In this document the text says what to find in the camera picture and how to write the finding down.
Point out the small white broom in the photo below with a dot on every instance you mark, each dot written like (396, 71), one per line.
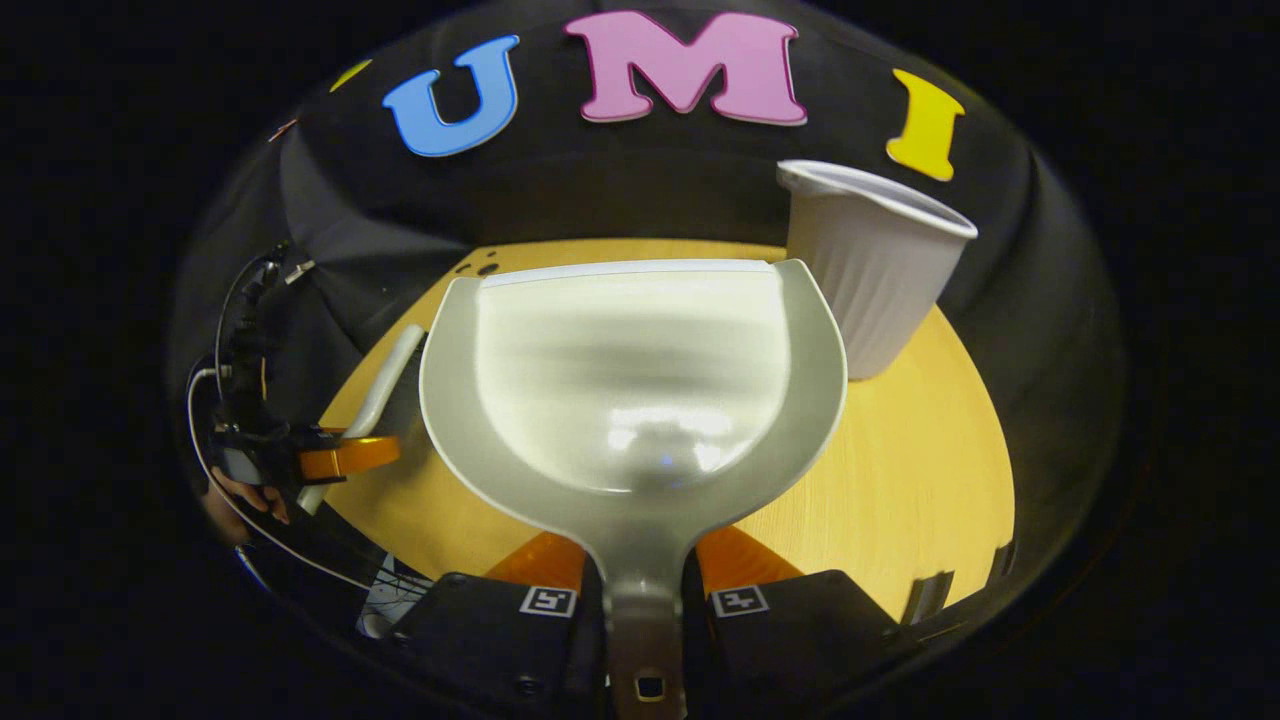
(385, 385)

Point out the silver metal clip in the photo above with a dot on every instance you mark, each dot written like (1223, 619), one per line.
(299, 270)

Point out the white plastic dustpan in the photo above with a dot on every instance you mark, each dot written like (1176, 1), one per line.
(640, 540)

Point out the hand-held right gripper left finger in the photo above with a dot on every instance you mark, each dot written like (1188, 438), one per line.
(480, 640)

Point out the white ribbed garbage bin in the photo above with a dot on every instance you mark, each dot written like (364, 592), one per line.
(875, 280)

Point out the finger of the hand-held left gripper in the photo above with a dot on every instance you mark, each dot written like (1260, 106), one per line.
(350, 457)

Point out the copper metal clip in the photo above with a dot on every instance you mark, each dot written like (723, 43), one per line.
(283, 129)

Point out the black backdrop cloth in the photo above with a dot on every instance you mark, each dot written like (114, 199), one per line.
(1000, 300)

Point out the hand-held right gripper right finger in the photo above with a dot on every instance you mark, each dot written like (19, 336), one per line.
(800, 640)

